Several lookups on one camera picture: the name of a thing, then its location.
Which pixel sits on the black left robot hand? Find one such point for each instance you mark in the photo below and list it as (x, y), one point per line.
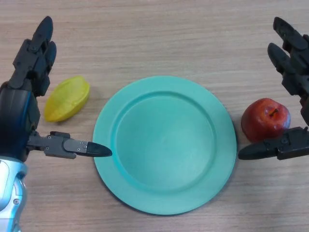
(17, 113)

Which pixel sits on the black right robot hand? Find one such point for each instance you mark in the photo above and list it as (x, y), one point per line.
(295, 70)

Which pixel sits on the yellow starfruit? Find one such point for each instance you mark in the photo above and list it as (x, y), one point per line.
(67, 99)

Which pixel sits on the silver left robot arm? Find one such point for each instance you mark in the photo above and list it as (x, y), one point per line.
(10, 191)

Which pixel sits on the green round plate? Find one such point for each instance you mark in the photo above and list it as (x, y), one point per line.
(166, 149)

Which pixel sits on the red apple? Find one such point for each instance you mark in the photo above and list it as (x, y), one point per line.
(259, 120)

